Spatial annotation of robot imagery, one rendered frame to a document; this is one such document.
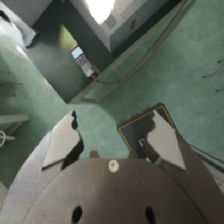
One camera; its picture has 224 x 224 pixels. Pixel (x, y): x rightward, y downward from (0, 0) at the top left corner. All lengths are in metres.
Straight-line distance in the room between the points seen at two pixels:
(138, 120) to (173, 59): 1.17
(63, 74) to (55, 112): 1.20
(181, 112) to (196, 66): 0.78
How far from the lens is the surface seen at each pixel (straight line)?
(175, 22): 1.15
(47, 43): 0.74
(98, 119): 1.26
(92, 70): 0.47
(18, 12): 0.84
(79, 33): 0.66
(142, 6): 0.55
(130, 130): 0.95
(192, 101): 1.76
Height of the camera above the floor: 1.18
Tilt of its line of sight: 82 degrees down
